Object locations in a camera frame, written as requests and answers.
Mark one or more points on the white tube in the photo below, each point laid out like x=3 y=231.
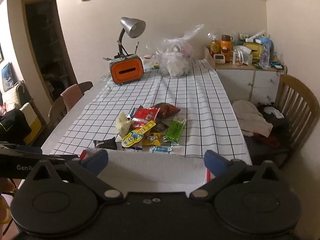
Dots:
x=256 y=35

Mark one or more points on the white cloth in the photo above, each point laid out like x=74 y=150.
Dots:
x=250 y=117

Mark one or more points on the yellow blue cartoon pouch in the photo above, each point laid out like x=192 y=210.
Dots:
x=132 y=138

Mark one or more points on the blue bag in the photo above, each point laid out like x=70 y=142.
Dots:
x=267 y=42

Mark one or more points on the yellow cushion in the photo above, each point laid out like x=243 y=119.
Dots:
x=33 y=131

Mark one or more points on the light blue snack packet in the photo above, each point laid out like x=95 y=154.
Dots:
x=133 y=111

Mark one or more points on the yellow container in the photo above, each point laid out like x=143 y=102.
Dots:
x=253 y=51

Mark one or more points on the small white wrappers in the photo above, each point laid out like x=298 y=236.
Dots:
x=106 y=77

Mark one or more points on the white cabinet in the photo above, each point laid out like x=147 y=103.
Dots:
x=235 y=82

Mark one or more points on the amber drink bottle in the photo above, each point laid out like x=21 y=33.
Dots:
x=214 y=47

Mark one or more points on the grey desk lamp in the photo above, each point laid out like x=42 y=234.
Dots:
x=132 y=26

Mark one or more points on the green flat packet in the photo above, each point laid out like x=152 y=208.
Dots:
x=151 y=68

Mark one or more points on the cream snack packet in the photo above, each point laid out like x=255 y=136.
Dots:
x=123 y=125

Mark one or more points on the white cardboard box red edges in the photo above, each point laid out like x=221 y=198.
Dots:
x=155 y=167

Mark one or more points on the pink cloth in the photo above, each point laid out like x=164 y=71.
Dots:
x=72 y=96

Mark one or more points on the clear water bottle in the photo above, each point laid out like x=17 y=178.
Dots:
x=265 y=57

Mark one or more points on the blue candy wrapper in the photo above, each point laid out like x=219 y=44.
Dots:
x=161 y=149

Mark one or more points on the yellow snack packet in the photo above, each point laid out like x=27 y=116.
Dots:
x=152 y=140

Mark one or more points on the black cloth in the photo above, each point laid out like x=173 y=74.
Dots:
x=277 y=127

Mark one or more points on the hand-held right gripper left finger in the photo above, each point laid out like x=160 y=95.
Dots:
x=96 y=160

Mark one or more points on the dark brown snack packet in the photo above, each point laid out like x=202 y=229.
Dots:
x=161 y=127

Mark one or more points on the white checked tablecloth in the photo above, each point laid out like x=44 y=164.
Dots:
x=200 y=105

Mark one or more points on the orange tissue box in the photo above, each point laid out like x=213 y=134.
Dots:
x=126 y=71

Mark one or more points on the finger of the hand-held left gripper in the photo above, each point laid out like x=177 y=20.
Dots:
x=22 y=150
x=60 y=158

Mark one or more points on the clear plastic bag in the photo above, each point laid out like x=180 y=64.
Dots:
x=175 y=65

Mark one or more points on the thin brush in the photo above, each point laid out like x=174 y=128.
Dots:
x=121 y=48
x=137 y=48

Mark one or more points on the red snack packet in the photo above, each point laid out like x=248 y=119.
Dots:
x=145 y=113

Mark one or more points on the wooden door frame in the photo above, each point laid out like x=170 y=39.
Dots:
x=62 y=42

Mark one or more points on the orange thermos bottle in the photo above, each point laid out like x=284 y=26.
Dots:
x=225 y=45

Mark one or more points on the black garment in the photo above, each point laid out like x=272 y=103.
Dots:
x=13 y=125

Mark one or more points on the brown cardboard piece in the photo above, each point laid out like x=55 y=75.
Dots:
x=209 y=57

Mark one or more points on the white green packets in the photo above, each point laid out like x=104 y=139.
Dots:
x=243 y=55

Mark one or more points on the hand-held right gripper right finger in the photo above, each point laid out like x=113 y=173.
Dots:
x=215 y=161

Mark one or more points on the white kitchen timer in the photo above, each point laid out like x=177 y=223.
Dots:
x=220 y=58

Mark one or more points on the blue poster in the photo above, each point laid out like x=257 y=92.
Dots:
x=7 y=76

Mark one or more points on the green snack packet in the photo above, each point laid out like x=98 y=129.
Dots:
x=175 y=130

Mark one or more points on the black snack packet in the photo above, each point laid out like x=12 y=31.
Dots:
x=105 y=143

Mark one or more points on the wooden chair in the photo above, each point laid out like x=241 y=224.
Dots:
x=297 y=97
x=56 y=110

